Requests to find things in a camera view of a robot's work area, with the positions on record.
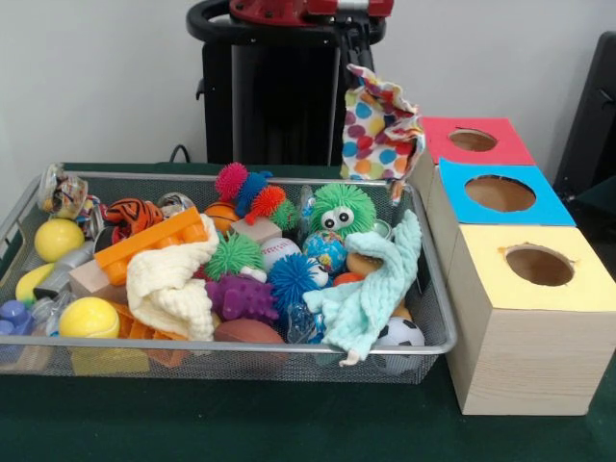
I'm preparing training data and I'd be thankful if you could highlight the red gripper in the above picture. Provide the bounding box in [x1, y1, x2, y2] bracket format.
[302, 0, 395, 74]

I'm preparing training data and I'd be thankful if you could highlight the green puffer ball with eyes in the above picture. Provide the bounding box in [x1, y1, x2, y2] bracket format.
[310, 184, 377, 240]

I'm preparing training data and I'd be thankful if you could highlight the multicolour spiky caterpillar toy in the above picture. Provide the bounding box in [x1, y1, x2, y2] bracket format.
[214, 162, 298, 228]

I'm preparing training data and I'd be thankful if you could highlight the mint green cloth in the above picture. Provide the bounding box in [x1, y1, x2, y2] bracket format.
[302, 209, 424, 370]

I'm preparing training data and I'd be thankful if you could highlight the wooden box with three holes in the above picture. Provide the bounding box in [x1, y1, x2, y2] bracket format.
[406, 115, 616, 418]

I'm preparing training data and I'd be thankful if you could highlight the shallow mesh bin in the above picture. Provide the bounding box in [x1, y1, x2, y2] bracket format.
[0, 162, 458, 386]

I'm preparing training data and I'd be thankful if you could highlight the green spiky caterpillar toy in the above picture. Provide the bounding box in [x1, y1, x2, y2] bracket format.
[206, 232, 267, 283]

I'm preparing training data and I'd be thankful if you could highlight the black stand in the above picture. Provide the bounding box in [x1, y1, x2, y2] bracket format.
[552, 31, 616, 203]

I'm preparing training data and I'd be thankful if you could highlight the purple spiky toy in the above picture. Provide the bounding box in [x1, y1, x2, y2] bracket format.
[204, 274, 280, 322]

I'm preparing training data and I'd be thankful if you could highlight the small soccer ball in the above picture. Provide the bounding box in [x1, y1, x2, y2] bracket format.
[374, 316, 427, 375]

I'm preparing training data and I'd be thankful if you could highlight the orange toy brick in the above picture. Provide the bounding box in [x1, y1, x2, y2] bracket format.
[93, 206, 211, 288]

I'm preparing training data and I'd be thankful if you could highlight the brown toy football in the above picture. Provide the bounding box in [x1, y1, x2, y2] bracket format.
[214, 317, 288, 345]

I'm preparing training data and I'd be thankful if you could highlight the cream yellow cloth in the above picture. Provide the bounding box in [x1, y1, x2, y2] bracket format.
[125, 214, 221, 343]

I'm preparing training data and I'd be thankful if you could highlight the smooth yellow ball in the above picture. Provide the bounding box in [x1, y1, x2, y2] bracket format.
[33, 218, 86, 264]

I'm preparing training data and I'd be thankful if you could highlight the yellow tennis ball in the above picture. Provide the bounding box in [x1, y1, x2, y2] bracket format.
[58, 296, 121, 339]

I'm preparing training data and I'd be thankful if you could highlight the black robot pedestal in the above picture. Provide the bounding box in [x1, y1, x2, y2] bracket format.
[186, 0, 386, 167]

